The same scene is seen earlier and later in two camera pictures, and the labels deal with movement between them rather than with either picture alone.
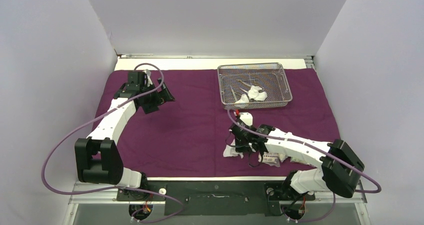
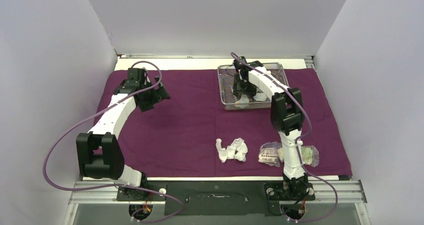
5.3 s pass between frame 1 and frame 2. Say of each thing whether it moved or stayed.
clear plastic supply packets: stayed
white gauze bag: stayed
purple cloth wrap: stayed
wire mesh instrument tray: stayed
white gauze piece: moved
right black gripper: moved
